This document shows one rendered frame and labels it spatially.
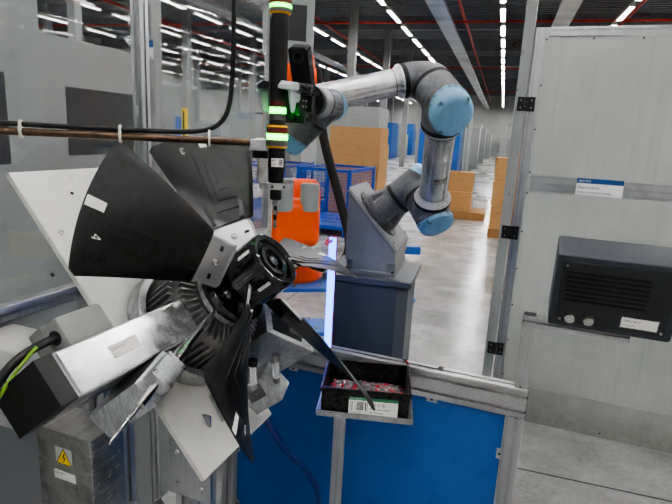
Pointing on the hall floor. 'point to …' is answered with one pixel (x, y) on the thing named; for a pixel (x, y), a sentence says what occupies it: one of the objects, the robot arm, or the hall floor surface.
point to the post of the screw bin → (337, 460)
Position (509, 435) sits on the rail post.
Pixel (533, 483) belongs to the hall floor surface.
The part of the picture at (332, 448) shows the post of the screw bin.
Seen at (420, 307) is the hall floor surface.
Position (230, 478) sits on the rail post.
